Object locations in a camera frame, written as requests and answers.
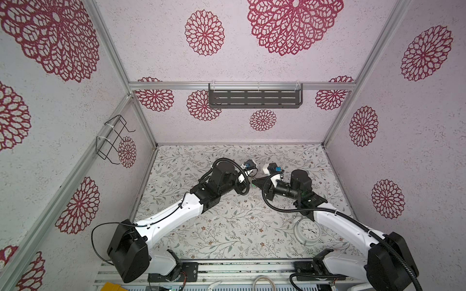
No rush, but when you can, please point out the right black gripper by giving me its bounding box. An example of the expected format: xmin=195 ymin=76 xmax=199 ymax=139
xmin=252 ymin=177 xmax=301 ymax=204

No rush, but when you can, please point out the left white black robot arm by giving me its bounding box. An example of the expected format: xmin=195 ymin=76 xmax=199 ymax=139
xmin=107 ymin=158 xmax=257 ymax=283

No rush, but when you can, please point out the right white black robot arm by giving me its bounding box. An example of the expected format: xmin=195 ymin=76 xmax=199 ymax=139
xmin=252 ymin=170 xmax=422 ymax=291

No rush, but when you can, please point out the white round alarm clock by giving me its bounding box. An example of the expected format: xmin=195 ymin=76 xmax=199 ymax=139
xmin=292 ymin=216 xmax=323 ymax=247

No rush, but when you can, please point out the yellow object at bottom edge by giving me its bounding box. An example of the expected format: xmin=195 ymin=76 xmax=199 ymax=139
xmin=100 ymin=283 xmax=127 ymax=291

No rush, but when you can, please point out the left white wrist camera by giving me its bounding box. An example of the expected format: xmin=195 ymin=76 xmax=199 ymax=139
xmin=238 ymin=159 xmax=258 ymax=183

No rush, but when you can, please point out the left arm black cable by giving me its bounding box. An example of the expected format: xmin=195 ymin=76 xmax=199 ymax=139
xmin=90 ymin=192 xmax=190 ymax=266

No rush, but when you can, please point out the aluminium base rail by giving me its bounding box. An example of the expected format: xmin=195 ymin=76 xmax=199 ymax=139
xmin=94 ymin=258 xmax=398 ymax=286

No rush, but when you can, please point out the white cable loop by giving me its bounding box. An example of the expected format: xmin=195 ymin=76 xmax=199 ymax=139
xmin=252 ymin=275 xmax=276 ymax=291

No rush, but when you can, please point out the dark grey wall shelf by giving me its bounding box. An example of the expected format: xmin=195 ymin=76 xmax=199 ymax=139
xmin=208 ymin=84 xmax=303 ymax=109

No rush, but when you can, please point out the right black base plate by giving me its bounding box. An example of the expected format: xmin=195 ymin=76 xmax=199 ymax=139
xmin=293 ymin=261 xmax=346 ymax=281

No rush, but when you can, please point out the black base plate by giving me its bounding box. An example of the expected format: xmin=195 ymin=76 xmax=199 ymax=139
xmin=293 ymin=261 xmax=346 ymax=281
xmin=148 ymin=262 xmax=199 ymax=283

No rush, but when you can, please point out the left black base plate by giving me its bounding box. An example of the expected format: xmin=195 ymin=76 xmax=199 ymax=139
xmin=148 ymin=262 xmax=199 ymax=283

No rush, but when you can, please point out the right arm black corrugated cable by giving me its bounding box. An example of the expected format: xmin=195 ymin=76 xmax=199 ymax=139
xmin=261 ymin=172 xmax=424 ymax=291

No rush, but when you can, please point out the black wire wall basket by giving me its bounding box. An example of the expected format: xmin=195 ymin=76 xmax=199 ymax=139
xmin=94 ymin=114 xmax=135 ymax=165

